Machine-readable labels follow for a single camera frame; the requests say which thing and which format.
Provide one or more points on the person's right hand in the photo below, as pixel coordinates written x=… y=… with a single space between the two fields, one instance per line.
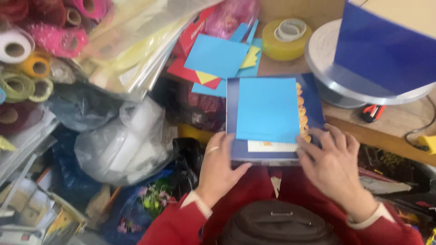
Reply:
x=335 y=170

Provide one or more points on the dark blue book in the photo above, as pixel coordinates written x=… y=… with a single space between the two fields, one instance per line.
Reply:
x=313 y=105

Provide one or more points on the yellow tape roll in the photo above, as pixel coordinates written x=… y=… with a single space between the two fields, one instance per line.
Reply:
x=284 y=49

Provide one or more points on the white plastic bag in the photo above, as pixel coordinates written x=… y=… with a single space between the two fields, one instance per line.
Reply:
x=126 y=146

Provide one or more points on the square light blue paper sheet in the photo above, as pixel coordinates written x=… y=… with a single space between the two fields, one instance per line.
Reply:
x=216 y=56

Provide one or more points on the blue bag with flowers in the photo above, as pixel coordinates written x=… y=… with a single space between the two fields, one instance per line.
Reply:
x=136 y=207

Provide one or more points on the stack of clear wrapping sheets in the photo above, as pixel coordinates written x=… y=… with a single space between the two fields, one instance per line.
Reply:
x=136 y=44

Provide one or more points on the pink plastic bag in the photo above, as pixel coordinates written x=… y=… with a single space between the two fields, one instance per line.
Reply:
x=230 y=15

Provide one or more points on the red cardboard box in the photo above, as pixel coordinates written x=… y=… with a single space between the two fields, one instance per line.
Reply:
x=190 y=34

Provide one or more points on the heap of mesh ribbon rolls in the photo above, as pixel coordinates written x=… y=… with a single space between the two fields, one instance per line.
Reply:
x=37 y=51

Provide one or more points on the yellow plastic tool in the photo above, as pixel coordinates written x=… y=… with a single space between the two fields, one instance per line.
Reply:
x=428 y=143

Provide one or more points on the yellow paper scrap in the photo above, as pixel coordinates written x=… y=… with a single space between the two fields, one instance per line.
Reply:
x=251 y=58

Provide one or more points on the stack of blue cards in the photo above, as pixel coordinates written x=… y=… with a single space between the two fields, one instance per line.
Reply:
x=241 y=31

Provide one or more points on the person's red garment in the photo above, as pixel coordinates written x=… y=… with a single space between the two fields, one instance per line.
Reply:
x=255 y=183

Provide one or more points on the heap of packets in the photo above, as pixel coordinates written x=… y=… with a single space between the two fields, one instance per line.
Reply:
x=398 y=180

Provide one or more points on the grey plastic bag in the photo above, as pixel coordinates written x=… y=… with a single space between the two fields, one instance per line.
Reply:
x=81 y=105

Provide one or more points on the person's left hand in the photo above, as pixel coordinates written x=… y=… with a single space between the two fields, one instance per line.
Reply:
x=216 y=170

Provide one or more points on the white cake turntable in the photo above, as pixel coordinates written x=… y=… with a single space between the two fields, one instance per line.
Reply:
x=323 y=64

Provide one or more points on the red paper sheet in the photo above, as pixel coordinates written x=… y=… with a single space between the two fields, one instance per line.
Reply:
x=180 y=69

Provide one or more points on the heap of printed cartons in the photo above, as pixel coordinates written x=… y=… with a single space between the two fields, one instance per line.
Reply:
x=30 y=214

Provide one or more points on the yellow paper triangle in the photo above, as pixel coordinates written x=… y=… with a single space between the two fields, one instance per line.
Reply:
x=205 y=77

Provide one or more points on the orange black utility cutter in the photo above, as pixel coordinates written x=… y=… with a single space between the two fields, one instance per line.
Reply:
x=372 y=113

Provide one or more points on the large light blue paper sheet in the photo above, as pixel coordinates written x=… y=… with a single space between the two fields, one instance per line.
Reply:
x=267 y=109

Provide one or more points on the black plastic bag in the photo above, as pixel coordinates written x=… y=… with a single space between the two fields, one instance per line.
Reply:
x=185 y=163

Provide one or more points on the dark red plastic bag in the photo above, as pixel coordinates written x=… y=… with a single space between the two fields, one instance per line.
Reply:
x=204 y=105

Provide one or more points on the small white tape roll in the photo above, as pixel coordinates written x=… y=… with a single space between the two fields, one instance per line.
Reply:
x=289 y=30

